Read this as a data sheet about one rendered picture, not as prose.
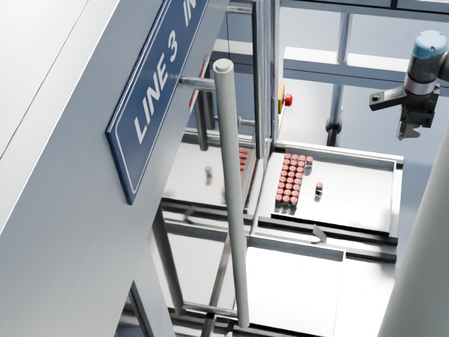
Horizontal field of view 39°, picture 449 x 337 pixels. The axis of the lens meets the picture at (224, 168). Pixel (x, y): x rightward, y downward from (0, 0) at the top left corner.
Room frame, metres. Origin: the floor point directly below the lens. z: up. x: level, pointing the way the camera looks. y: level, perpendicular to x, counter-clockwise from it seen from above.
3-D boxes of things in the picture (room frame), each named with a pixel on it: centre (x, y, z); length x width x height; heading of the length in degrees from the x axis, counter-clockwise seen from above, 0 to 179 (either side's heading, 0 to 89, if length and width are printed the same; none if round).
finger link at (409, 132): (1.09, -0.51, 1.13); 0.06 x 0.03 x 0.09; 73
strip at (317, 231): (0.92, -0.30, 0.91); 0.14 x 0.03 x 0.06; 74
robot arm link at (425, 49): (1.10, -0.51, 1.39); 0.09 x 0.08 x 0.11; 50
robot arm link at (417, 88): (1.11, -0.51, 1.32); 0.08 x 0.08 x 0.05
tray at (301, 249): (0.80, -0.11, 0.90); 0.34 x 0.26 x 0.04; 73
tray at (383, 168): (1.09, -0.32, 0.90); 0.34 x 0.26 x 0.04; 73
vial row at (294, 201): (1.12, -0.22, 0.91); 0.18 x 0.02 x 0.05; 163
